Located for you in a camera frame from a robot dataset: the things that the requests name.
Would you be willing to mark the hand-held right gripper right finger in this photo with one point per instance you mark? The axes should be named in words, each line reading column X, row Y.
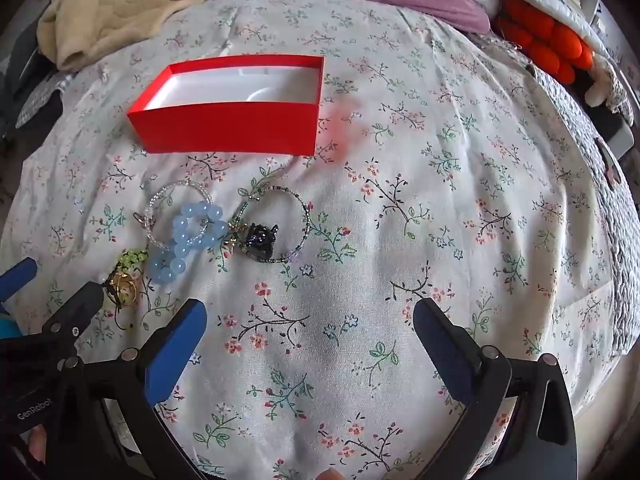
column 445, row 355

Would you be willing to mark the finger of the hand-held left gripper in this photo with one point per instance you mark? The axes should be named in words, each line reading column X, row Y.
column 75, row 312
column 20, row 274

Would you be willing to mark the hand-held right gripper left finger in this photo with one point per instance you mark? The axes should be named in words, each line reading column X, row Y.
column 172, row 355

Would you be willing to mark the gold linked rings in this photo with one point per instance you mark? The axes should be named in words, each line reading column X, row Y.
column 122, row 288

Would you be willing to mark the red cardboard box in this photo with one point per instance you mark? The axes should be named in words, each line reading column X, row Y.
column 225, row 130

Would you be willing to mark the person's left hand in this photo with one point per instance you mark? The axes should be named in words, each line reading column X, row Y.
column 37, row 445

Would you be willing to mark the floral bedspread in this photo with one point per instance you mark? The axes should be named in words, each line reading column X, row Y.
column 400, row 210

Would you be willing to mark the grey patterned quilt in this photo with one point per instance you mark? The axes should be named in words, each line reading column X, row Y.
column 575, row 135

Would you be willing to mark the beige quilted blanket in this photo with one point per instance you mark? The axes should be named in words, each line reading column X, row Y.
column 115, row 5

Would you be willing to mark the orange and white plush toy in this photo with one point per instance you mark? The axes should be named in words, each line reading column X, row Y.
column 575, row 5

